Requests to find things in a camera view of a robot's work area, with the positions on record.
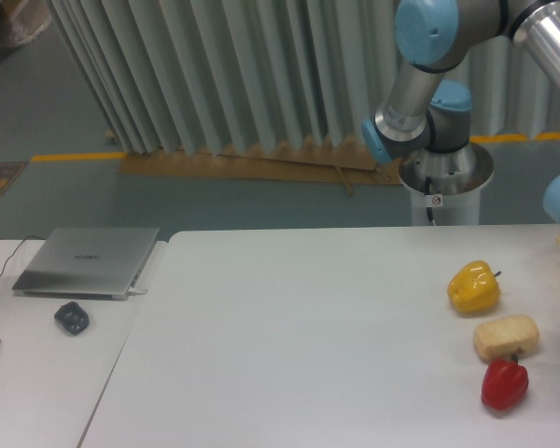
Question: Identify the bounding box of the white usb plug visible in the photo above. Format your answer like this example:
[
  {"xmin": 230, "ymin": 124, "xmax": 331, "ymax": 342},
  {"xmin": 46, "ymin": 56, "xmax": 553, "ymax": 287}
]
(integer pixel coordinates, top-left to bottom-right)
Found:
[{"xmin": 128, "ymin": 288, "xmax": 147, "ymax": 296}]

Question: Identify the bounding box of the beige bread loaf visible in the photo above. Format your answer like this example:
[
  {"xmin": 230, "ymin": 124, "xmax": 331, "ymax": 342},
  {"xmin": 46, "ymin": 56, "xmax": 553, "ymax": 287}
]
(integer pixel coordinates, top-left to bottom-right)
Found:
[{"xmin": 473, "ymin": 315, "xmax": 539, "ymax": 361}]

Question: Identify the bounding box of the silver closed laptop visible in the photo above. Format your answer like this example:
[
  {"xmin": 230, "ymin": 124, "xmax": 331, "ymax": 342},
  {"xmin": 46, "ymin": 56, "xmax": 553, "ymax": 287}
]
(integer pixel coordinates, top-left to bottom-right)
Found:
[{"xmin": 12, "ymin": 227, "xmax": 159, "ymax": 300}]

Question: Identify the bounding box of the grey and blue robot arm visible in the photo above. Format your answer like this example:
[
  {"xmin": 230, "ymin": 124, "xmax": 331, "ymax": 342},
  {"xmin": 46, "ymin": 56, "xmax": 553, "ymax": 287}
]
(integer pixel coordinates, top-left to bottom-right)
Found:
[{"xmin": 361, "ymin": 1, "xmax": 560, "ymax": 226}]

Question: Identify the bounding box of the black base cable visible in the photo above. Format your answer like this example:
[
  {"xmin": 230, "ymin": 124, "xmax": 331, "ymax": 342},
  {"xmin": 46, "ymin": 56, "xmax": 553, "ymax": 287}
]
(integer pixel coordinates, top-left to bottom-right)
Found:
[{"xmin": 423, "ymin": 175, "xmax": 436, "ymax": 227}]

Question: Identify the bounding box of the red bell pepper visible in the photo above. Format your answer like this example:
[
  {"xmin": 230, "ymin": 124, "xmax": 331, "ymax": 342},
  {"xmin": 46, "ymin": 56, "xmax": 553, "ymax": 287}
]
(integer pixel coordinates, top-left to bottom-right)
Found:
[{"xmin": 481, "ymin": 355, "xmax": 529, "ymax": 412}]

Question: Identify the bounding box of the pale green pleated curtain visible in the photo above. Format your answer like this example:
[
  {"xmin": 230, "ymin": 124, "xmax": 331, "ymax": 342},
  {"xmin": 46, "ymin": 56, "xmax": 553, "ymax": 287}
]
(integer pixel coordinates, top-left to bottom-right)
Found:
[{"xmin": 48, "ymin": 1, "xmax": 560, "ymax": 154}]

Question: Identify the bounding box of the brown cardboard sheet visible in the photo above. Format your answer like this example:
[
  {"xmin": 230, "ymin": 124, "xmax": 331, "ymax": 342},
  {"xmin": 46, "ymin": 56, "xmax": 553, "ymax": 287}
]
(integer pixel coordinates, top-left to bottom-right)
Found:
[{"xmin": 118, "ymin": 135, "xmax": 401, "ymax": 194}]

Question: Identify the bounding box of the yellow bell pepper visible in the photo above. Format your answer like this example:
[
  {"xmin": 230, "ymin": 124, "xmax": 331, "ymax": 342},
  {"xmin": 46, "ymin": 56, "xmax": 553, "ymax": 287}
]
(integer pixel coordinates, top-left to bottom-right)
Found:
[{"xmin": 447, "ymin": 260, "xmax": 501, "ymax": 314}]

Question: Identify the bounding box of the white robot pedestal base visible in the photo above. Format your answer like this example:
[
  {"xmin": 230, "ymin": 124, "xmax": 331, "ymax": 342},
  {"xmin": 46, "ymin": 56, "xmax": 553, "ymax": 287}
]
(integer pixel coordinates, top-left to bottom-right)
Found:
[{"xmin": 399, "ymin": 143, "xmax": 494, "ymax": 226}]

